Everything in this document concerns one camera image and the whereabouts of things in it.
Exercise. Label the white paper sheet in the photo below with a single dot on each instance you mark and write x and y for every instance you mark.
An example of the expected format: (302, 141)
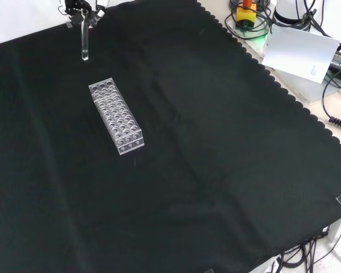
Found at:
(298, 54)

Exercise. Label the clear plastic test tube rack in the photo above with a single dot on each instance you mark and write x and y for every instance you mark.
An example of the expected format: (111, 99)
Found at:
(116, 116)

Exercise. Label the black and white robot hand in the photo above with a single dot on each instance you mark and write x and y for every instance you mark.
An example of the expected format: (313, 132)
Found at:
(74, 8)

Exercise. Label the yellow stop button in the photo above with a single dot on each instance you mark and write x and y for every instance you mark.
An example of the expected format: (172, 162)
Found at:
(245, 15)

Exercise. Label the pale grey board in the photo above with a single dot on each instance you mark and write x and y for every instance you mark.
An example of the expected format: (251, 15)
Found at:
(301, 88)

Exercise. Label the clear glass test tube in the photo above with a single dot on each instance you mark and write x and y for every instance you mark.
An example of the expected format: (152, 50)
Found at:
(85, 37)

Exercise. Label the black bench cloth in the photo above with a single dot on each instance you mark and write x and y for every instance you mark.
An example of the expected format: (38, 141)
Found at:
(187, 170)

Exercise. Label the white bench leg bracket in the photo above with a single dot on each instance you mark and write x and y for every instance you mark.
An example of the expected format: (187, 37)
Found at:
(339, 227)

